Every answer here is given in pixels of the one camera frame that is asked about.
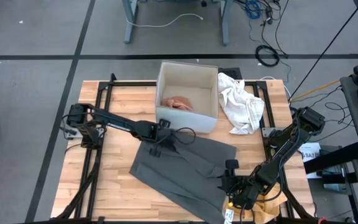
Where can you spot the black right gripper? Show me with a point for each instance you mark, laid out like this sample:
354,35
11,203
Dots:
239,189

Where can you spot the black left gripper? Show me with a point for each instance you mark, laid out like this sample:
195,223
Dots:
166,138

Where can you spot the beige fabric box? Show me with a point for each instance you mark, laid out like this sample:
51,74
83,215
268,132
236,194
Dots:
185,123

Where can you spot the pink towel with pale stripes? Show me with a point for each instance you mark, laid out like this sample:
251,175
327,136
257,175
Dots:
179,103

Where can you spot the grey towel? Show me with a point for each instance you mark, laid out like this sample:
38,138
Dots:
179,174

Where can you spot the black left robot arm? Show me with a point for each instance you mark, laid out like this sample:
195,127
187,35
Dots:
117,123

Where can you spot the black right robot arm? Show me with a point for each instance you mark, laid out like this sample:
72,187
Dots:
291,143

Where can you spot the yellow towel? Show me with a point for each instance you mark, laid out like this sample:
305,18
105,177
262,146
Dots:
269,208

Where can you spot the white checked towel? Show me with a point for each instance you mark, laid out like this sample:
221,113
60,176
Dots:
241,102

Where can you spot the white label card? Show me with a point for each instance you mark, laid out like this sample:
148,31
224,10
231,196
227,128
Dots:
229,215

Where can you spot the white paper sheet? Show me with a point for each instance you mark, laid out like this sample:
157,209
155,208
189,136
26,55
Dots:
310,152

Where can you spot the black perforated floor panel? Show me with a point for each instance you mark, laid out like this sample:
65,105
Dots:
232,73

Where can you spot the thin black pole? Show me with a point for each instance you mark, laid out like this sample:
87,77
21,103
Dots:
322,56

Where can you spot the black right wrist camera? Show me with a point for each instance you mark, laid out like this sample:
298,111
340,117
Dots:
232,165

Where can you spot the black aluminium table frame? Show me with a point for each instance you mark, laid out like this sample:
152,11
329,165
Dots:
129,83

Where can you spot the grey desk leg frame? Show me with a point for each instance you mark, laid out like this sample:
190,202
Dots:
130,21

